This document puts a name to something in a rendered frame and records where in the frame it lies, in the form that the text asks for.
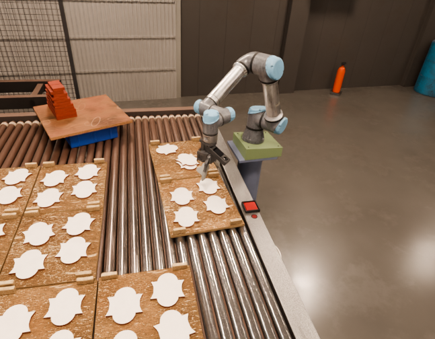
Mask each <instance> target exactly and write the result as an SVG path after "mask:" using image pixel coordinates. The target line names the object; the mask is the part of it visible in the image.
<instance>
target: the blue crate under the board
mask: <svg viewBox="0 0 435 339"><path fill-rule="evenodd" d="M116 137H118V131H117V126H114V127H111V128H105V129H101V130H96V131H92V132H89V133H83V134H80V135H74V136H71V137H65V138H66V140H67V142H68V144H69V145H70V146H71V148H75V147H80V146H83V145H88V144H92V143H96V142H100V141H105V140H108V139H113V138H116Z"/></svg>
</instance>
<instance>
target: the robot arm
mask: <svg viewBox="0 0 435 339"><path fill-rule="evenodd" d="M283 70H284V63H283V61H282V59H281V58H279V57H277V56H274V55H269V54H264V53H261V52H256V51H255V52H249V53H247V54H245V55H243V56H242V57H240V58H239V59H238V60H237V61H236V62H235V63H234V64H233V68H232V69H231V70H230V71H229V72H228V73H227V74H226V75H225V77H224V78H223V79H222V80H221V81H220V82H219V84H218V85H217V86H216V87H215V88H214V89H213V90H212V91H211V92H210V93H209V94H208V95H207V97H206V98H205V99H204V100H197V101H196V102H195V104H194V111H195V113H197V114H199V115H201V116H203V119H202V121H203V127H202V138H201V139H199V142H201V148H199V149H198V151H197V160H199V161H201V162H202V163H203V164H202V166H201V167H197V168H196V171H197V172H198V173H199V174H201V175H202V181H203V180H205V179H206V175H207V172H208V170H209V167H210V166H209V164H212V163H213V162H215V163H216V167H217V168H219V166H220V163H221V164H223V165H226V164H227V163H229V161H230V159H229V158H228V157H227V156H226V155H225V154H224V153H223V152H222V151H221V150H220V149H219V148H218V147H217V146H216V144H217V140H218V129H219V127H221V126H223V125H225V124H227V123H230V122H231V121H233V120H234V119H235V111H234V109H232V107H225V108H222V107H219V106H218V105H219V104H220V103H221V102H222V101H223V100H224V98H225V97H226V96H227V95H228V94H229V92H230V91H231V90H232V89H233V88H234V87H235V86H236V85H237V84H238V83H239V81H240V80H241V79H242V78H243V77H246V76H247V75H248V74H250V73H253V74H255V75H258V77H259V81H260V83H262V86H263V91H264V101H265V106H252V107H250V108H249V112H248V116H247V124H246V128H245V130H244V132H243V134H242V140H243V141H245V142H246V143H250V144H255V145H257V144H262V143H263V142H264V130H267V131H270V132H271V133H274V134H277V135H279V134H281V133H282V132H283V131H284V129H285V128H286V125H287V123H288V118H286V117H283V112H282V110H281V109H280V100H279V92H278V81H279V79H280V78H281V76H282V74H283Z"/></svg>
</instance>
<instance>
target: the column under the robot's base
mask: <svg viewBox="0 0 435 339"><path fill-rule="evenodd" d="M227 144H228V146H229V147H230V149H231V150H232V152H233V154H234V155H235V157H236V158H237V161H238V163H237V168H238V170H239V172H240V174H241V176H242V178H243V181H244V182H245V185H246V186H247V189H248V190H249V193H250V194H251V197H252V198H253V200H256V198H257V193H258V185H259V180H260V172H261V168H262V161H265V160H271V159H277V158H278V157H269V158H263V159H250V160H244V158H243V156H242V155H241V153H240V152H239V150H238V148H237V147H236V146H235V144H234V142H233V141H227Z"/></svg>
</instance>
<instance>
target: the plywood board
mask: <svg viewBox="0 0 435 339"><path fill-rule="evenodd" d="M71 101H72V103H73V105H74V107H75V108H76V112H77V117H72V118H66V119H62V120H57V119H56V118H55V116H54V114H53V113H52V112H51V110H50V108H49V107H48V104H46V105H41V106H34V107H33V109H34V111H35V113H36V115H37V117H38V118H39V120H40V122H41V123H42V126H43V127H44V129H45V131H46V133H47V135H48V136H49V138H50V140H51V141H53V140H56V139H61V138H65V137H71V136H74V135H80V134H83V133H89V132H92V131H96V130H101V129H105V128H111V127H114V126H120V125H123V124H129V123H132V119H131V118H130V117H129V116H128V115H126V114H125V113H124V112H123V111H122V110H121V109H120V108H119V107H118V106H117V105H116V104H115V103H114V102H113V101H112V100H111V99H110V98H109V97H108V96H107V95H106V94H105V95H100V96H93V97H89V98H81V99H77V100H71Z"/></svg>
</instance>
